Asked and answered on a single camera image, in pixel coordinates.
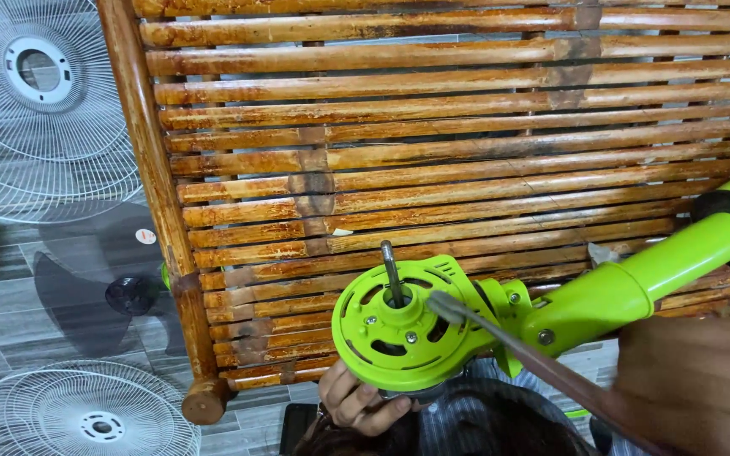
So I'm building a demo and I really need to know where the translucent grey fan blade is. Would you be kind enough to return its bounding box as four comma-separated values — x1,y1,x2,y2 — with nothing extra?
32,201,188,358

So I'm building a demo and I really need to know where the brown bamboo slat bench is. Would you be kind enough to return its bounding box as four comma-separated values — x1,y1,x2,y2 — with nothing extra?
96,0,730,426

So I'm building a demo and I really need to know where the large white fan grille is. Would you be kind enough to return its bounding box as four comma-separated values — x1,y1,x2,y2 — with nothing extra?
0,0,144,224

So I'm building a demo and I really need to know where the striped grey shirt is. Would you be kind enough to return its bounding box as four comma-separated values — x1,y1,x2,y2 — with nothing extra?
417,358,651,456

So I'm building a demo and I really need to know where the black phone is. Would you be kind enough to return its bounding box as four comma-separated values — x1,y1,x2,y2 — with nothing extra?
279,402,319,456

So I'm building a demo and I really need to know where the person's right hand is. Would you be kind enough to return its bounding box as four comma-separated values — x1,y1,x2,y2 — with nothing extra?
612,309,730,456

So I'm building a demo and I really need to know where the white fan grille with hub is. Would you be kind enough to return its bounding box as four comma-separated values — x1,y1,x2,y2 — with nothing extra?
0,360,202,456

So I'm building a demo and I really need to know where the grey paper scrap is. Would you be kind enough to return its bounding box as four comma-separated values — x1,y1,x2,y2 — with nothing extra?
587,242,621,267

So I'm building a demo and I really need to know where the screwdriver with brown handle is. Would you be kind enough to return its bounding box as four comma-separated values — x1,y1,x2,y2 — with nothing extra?
427,290,679,456

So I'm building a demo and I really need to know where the person's left hand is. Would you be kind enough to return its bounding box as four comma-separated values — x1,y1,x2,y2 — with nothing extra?
317,359,414,438

